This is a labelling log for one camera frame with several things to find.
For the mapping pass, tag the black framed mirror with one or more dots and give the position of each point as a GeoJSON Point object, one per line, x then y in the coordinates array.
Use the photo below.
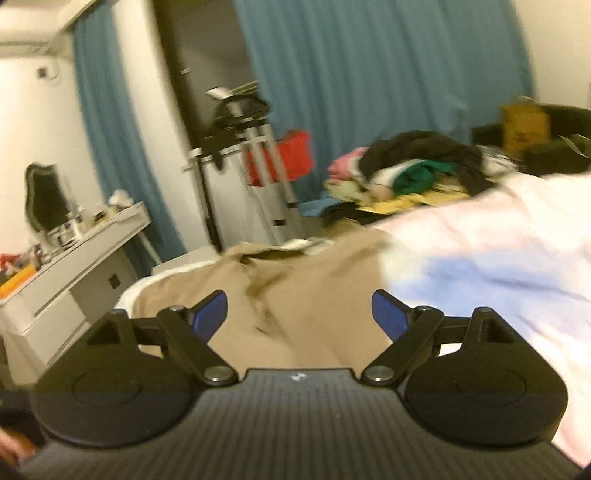
{"type": "Point", "coordinates": [45, 197]}

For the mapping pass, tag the white bed blanket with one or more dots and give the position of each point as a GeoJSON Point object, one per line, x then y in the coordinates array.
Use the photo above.
{"type": "Point", "coordinates": [489, 263]}

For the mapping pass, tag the tan pants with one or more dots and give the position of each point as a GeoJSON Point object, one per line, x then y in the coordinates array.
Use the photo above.
{"type": "Point", "coordinates": [295, 295]}

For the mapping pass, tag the narrow blue curtain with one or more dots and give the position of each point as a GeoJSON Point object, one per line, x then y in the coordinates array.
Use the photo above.
{"type": "Point", "coordinates": [124, 138]}

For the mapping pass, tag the pile of mixed clothes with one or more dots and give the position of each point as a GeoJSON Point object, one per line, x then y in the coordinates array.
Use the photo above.
{"type": "Point", "coordinates": [411, 170]}

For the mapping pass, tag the black sofa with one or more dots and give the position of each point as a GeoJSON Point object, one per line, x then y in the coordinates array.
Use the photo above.
{"type": "Point", "coordinates": [535, 138]}

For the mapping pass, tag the red bag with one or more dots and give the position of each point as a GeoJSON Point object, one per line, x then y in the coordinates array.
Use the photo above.
{"type": "Point", "coordinates": [282, 158]}

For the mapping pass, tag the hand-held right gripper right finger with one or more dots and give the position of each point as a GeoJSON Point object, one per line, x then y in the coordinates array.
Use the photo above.
{"type": "Point", "coordinates": [387, 310]}

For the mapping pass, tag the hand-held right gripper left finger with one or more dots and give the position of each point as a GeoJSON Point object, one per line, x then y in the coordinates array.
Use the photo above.
{"type": "Point", "coordinates": [211, 310]}

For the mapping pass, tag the silver folding stand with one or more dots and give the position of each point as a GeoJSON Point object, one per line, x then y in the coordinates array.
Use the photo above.
{"type": "Point", "coordinates": [251, 152]}

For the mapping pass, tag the clutter of small table items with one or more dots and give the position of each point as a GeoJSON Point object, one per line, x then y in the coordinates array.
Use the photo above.
{"type": "Point", "coordinates": [55, 240]}

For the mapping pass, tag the yellow paper bag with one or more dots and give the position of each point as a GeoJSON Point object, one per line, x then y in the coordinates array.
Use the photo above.
{"type": "Point", "coordinates": [524, 123]}

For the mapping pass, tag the dark tall wardrobe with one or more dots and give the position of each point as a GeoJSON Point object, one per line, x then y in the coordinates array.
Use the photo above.
{"type": "Point", "coordinates": [198, 92]}

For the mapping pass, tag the white dressing table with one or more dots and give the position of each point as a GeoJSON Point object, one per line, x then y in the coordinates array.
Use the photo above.
{"type": "Point", "coordinates": [69, 286]}

